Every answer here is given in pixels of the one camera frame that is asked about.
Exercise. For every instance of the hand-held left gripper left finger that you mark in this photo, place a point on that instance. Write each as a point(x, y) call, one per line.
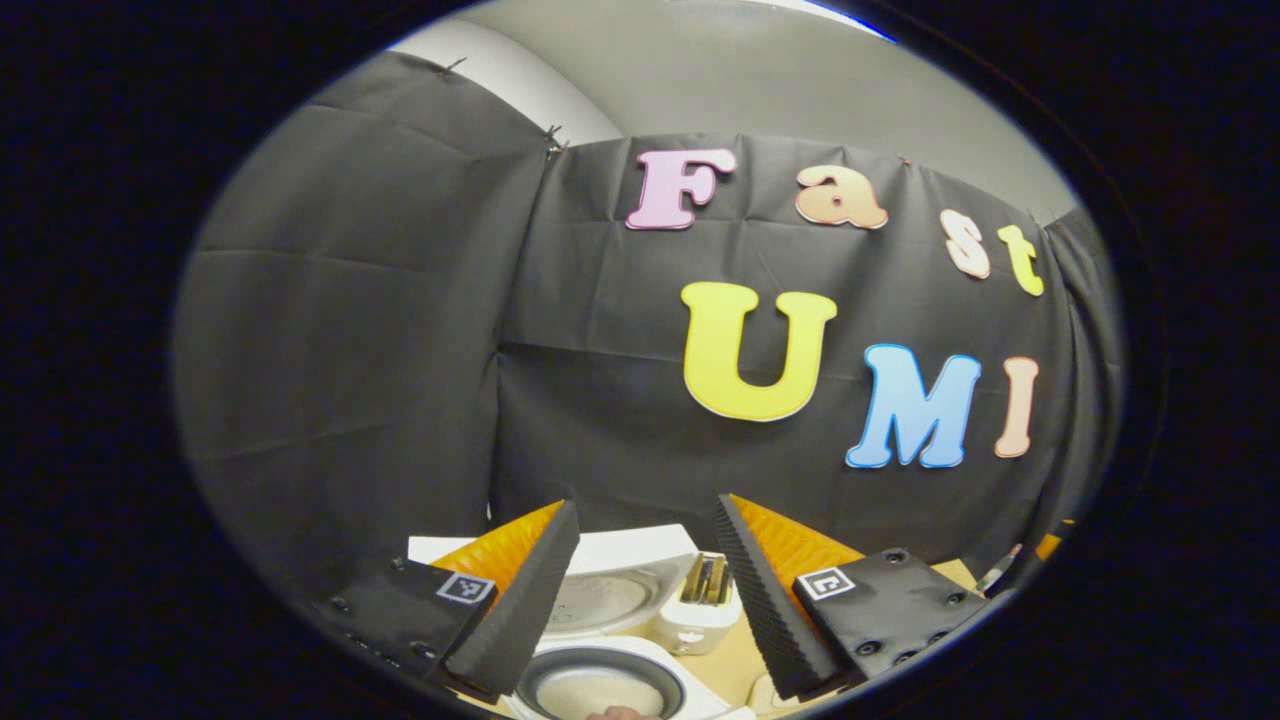
point(525, 610)

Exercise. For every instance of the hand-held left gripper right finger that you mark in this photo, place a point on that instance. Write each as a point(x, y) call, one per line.
point(765, 610)

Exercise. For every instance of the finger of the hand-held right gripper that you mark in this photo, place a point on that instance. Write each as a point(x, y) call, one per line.
point(1047, 545)

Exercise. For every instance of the white rice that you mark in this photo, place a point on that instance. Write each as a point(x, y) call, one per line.
point(600, 690)

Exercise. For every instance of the white rice cooker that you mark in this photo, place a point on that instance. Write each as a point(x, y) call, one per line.
point(640, 548)

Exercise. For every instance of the clear plastic bottle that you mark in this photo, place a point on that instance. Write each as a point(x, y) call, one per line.
point(1000, 568)

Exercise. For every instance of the brown bread slice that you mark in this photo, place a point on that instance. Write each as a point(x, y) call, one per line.
point(718, 582)
point(695, 580)

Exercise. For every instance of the white toaster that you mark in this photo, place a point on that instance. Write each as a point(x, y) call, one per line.
point(690, 630)

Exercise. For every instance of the cream rectangular tray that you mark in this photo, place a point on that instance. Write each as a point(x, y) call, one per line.
point(770, 698)

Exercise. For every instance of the black backdrop cloth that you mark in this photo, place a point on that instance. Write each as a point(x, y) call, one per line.
point(350, 350)

